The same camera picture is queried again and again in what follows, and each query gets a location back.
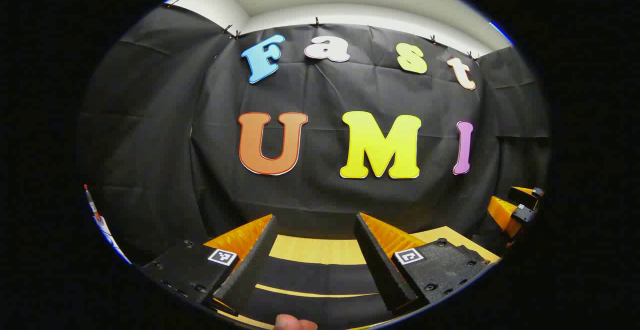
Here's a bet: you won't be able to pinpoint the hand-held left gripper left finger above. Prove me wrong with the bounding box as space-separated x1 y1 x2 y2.
139 214 279 317

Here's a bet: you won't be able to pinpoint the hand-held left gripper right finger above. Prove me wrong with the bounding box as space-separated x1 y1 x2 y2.
353 212 493 315

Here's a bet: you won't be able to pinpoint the dark grey jeans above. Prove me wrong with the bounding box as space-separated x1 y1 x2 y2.
220 258 401 329

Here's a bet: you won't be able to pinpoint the black backdrop cloth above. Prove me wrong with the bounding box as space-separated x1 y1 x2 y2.
77 3 551 266

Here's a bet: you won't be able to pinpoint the red and white stick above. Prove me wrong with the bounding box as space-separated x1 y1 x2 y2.
83 184 132 265

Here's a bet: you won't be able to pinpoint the row of black clips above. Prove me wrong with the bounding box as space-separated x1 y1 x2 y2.
165 0 482 62

